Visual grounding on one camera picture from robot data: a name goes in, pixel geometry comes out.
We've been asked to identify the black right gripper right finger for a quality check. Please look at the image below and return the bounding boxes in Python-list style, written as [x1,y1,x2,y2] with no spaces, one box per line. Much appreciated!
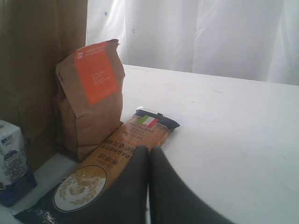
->
[149,147,232,224]

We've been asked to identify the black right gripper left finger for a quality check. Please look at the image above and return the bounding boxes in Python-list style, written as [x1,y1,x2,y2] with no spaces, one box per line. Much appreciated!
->
[77,146,149,224]

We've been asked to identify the large brown paper bag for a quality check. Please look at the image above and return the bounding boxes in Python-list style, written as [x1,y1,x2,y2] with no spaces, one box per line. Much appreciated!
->
[0,0,88,170]

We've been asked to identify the spaghetti packet with Italian flag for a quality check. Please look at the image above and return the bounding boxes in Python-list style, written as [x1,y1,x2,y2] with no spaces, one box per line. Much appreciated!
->
[14,109,179,224]

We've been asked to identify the brown pouch with orange label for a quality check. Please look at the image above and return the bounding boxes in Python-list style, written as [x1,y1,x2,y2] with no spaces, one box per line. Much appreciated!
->
[53,39,125,161]

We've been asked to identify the small white blue carton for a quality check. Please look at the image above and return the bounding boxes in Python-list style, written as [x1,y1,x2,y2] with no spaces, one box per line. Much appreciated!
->
[0,120,37,207]

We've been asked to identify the white backdrop curtain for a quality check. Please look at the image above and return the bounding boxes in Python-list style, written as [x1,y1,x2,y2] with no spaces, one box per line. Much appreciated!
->
[86,0,299,85]

